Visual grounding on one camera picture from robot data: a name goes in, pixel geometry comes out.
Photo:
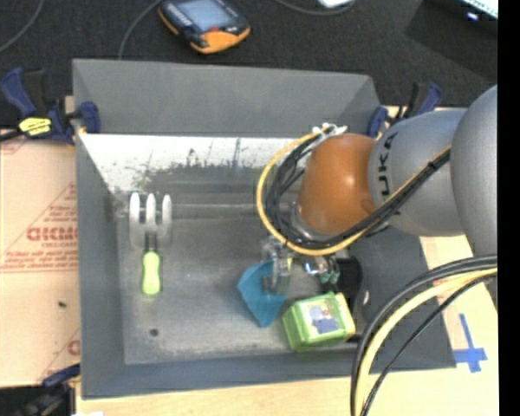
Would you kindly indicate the green printed box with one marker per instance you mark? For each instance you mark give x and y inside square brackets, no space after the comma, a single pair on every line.
[318,322]

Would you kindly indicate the grey metal bin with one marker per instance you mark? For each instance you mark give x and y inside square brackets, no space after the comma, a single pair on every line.
[199,301]

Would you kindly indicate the brown cardboard board red print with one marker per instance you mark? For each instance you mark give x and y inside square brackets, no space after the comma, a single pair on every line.
[34,215]

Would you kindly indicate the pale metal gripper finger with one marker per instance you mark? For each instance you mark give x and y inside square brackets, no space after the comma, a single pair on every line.
[269,275]
[283,281]

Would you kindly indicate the blue wedge sponge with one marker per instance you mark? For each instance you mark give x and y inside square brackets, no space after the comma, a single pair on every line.
[260,306]

